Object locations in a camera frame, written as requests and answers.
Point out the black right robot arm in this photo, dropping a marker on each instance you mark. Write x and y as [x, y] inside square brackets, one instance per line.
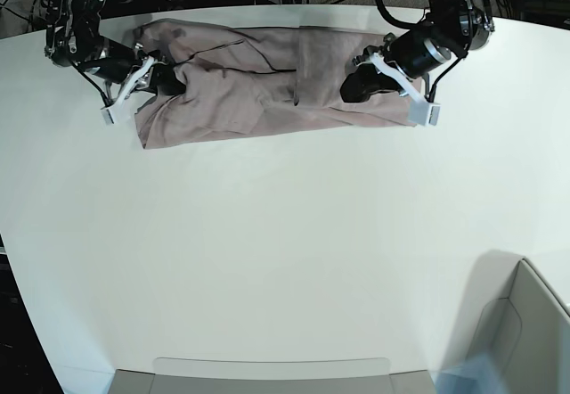
[73, 39]

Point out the mauve pink T-shirt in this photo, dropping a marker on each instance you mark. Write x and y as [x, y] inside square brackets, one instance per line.
[249, 82]

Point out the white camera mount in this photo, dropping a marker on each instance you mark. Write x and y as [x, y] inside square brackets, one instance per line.
[117, 111]
[423, 110]

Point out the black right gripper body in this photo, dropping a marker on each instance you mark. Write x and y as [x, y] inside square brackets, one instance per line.
[113, 61]

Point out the grey bin at right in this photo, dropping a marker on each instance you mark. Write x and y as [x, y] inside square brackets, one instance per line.
[521, 342]

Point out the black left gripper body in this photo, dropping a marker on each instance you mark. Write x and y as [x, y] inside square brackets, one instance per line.
[423, 47]

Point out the grey tray at bottom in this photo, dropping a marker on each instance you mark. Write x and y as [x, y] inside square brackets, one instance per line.
[177, 375]

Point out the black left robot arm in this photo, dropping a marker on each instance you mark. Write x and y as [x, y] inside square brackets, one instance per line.
[471, 20]

